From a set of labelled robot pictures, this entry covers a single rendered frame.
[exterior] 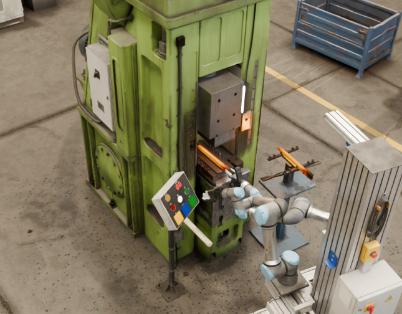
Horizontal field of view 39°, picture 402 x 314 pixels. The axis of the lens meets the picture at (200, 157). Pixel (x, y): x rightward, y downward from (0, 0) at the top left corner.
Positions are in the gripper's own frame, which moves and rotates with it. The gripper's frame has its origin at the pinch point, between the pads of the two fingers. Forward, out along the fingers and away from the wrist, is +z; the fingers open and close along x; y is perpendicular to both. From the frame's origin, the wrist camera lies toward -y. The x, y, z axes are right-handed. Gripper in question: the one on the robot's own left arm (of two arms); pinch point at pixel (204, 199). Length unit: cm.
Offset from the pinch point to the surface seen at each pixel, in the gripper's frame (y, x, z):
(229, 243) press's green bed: -75, -56, 47
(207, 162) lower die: 9, -46, 23
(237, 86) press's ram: 64, -45, -32
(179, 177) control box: 20.6, 3.3, 10.8
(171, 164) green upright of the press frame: 27.0, -9.6, 26.2
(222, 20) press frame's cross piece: 113, -41, -44
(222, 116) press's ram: 48, -35, -17
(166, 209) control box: 8.8, 28.3, 10.6
